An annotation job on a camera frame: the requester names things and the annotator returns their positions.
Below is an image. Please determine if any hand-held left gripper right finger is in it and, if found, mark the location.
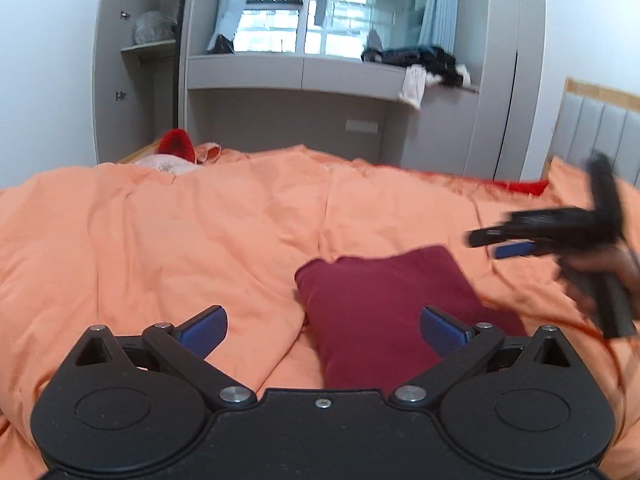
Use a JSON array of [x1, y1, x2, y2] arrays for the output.
[[390, 304, 583, 409]]

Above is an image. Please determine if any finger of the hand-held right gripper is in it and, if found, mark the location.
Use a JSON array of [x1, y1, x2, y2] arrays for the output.
[[492, 241, 538, 261], [466, 209, 563, 249]]

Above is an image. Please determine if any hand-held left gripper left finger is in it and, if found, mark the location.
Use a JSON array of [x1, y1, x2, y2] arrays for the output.
[[67, 304, 257, 409]]

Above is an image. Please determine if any maroon cloth garment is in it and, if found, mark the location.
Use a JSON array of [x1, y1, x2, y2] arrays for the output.
[[294, 245, 528, 392]]

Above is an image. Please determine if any pile of black clothes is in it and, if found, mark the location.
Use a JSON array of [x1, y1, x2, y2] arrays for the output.
[[361, 45, 473, 88]]

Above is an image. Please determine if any person's right hand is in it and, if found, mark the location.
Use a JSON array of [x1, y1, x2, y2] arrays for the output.
[[556, 247, 640, 318]]

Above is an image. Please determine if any red pillow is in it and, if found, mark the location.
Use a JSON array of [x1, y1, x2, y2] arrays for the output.
[[415, 169, 550, 197]]

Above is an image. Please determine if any orange duvet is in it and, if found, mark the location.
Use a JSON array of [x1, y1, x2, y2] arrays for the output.
[[0, 144, 640, 480]]

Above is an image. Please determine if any pink patterned cloth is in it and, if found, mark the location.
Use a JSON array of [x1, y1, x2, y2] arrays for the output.
[[134, 142, 223, 177]]

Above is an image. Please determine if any white cloth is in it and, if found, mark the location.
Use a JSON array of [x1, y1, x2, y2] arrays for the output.
[[398, 64, 428, 110]]

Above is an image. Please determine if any red plush toy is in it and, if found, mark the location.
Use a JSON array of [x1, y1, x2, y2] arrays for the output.
[[156, 129, 197, 165]]

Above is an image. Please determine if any grey window bench cabinet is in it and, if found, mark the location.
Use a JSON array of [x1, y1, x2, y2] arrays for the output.
[[185, 52, 482, 181]]

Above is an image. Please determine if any light blue curtain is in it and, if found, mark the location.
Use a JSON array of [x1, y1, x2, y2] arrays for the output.
[[215, 0, 248, 43], [417, 0, 462, 56]]

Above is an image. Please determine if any grey wardrobe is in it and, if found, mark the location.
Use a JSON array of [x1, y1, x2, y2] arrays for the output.
[[92, 0, 190, 166]]

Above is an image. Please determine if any small black bag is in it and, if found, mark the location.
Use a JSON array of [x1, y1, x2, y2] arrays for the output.
[[206, 34, 236, 56]]

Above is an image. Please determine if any window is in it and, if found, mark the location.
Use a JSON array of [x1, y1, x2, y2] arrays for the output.
[[214, 0, 437, 59]]

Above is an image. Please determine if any clear plastic bag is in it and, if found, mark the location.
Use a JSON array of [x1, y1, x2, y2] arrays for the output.
[[132, 9, 179, 46]]

